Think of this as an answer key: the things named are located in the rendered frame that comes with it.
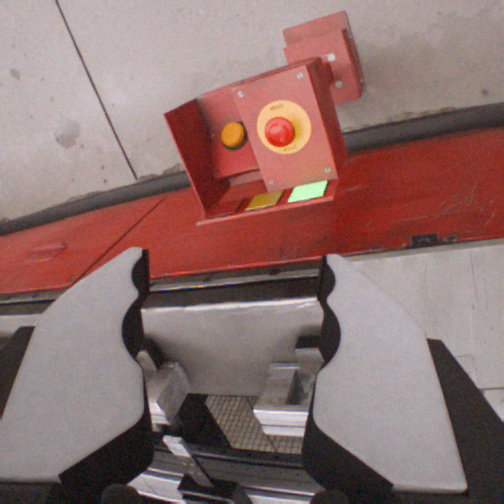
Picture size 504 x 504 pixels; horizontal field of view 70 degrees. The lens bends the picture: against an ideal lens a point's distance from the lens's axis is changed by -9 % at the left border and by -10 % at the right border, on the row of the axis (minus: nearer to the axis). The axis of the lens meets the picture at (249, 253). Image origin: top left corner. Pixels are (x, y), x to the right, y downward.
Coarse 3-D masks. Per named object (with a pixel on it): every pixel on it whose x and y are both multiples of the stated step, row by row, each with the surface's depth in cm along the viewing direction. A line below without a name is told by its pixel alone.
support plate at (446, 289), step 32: (352, 256) 34; (384, 256) 32; (416, 256) 31; (448, 256) 30; (480, 256) 29; (384, 288) 33; (416, 288) 32; (448, 288) 31; (480, 288) 30; (416, 320) 34; (448, 320) 33; (480, 320) 32; (480, 352) 34; (480, 384) 36
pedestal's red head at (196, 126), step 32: (288, 64) 57; (320, 64) 54; (224, 96) 58; (256, 96) 50; (288, 96) 48; (320, 96) 50; (192, 128) 58; (256, 128) 52; (320, 128) 49; (192, 160) 57; (224, 160) 61; (256, 160) 58; (288, 160) 53; (320, 160) 52; (224, 192) 64; (288, 192) 54
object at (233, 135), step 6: (228, 126) 59; (234, 126) 59; (240, 126) 59; (222, 132) 60; (228, 132) 59; (234, 132) 59; (240, 132) 58; (222, 138) 60; (228, 138) 59; (234, 138) 59; (240, 138) 59; (228, 144) 60; (234, 144) 59; (240, 144) 60
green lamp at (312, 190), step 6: (300, 186) 54; (306, 186) 53; (312, 186) 52; (318, 186) 51; (324, 186) 51; (294, 192) 52; (300, 192) 52; (306, 192) 51; (312, 192) 50; (318, 192) 50; (294, 198) 50; (300, 198) 50
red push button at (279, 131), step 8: (272, 120) 48; (280, 120) 48; (288, 120) 48; (272, 128) 48; (280, 128) 48; (288, 128) 48; (272, 136) 49; (280, 136) 49; (288, 136) 48; (272, 144) 50; (280, 144) 49; (288, 144) 49
